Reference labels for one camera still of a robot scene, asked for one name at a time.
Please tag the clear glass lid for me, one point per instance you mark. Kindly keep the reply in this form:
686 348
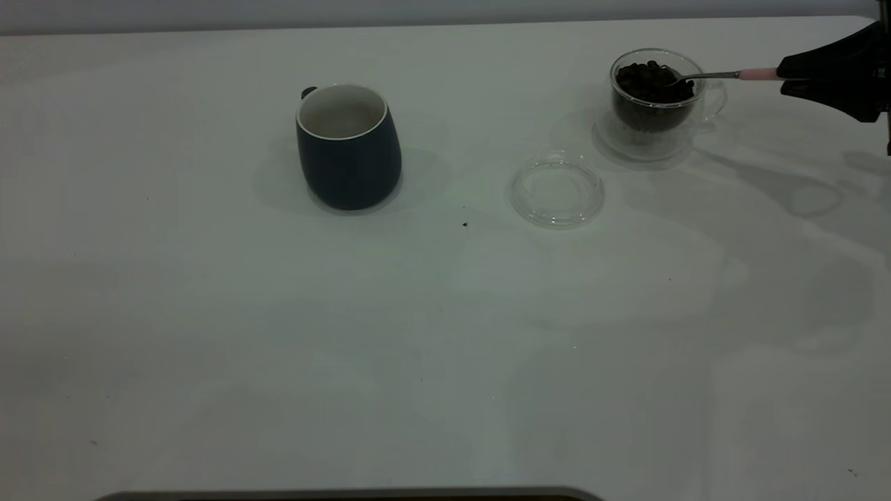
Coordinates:
557 216

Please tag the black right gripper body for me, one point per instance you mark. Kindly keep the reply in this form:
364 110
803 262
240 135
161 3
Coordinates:
884 69

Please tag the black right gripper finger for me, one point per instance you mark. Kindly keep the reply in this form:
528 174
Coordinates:
842 97
835 59

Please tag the dark grey ceramic mug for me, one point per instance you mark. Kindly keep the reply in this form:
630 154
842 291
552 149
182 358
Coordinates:
348 174

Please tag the dark coffee beans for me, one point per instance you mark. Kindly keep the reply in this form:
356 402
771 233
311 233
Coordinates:
644 87

